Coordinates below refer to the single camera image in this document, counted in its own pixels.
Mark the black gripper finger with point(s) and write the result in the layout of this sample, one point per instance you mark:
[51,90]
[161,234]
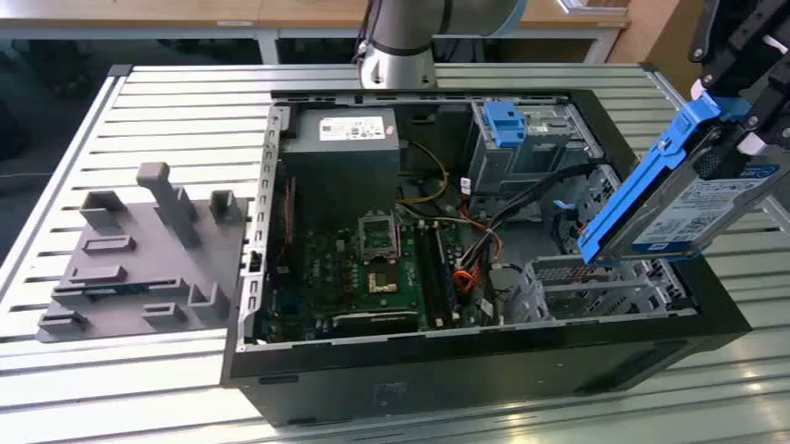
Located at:
[768,115]
[729,41]

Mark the hard disk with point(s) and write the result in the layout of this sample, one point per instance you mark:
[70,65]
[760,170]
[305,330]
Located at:
[685,222]

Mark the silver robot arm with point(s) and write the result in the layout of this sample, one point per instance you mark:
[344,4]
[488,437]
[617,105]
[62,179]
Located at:
[401,28]

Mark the metal disk bay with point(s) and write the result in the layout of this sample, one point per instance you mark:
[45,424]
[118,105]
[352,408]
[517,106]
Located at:
[593,291]

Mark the brown wooden panel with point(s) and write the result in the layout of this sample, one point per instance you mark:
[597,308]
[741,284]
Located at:
[655,28]

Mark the metal optical drive cage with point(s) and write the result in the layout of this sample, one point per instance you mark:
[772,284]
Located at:
[544,157]

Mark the blue drive bay latch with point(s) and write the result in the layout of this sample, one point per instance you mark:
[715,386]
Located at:
[505,122]

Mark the dark RAM stick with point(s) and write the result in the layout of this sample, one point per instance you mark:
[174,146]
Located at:
[448,273]

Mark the black power supply unit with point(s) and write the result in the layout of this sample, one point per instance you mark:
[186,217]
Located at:
[334,162]

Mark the CPU socket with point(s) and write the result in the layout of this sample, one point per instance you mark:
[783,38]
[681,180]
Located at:
[384,283]

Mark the black PC case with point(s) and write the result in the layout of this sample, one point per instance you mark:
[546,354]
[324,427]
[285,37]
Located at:
[433,365]

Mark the green motherboard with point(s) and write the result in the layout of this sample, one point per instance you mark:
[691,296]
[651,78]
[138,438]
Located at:
[334,268]

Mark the black graphics card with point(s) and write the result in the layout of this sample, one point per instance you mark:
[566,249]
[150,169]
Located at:
[370,320]

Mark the grey parts rack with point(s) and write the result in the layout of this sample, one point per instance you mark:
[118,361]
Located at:
[142,259]

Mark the wooden desk white frame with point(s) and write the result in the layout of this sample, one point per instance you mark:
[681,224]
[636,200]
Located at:
[186,14]

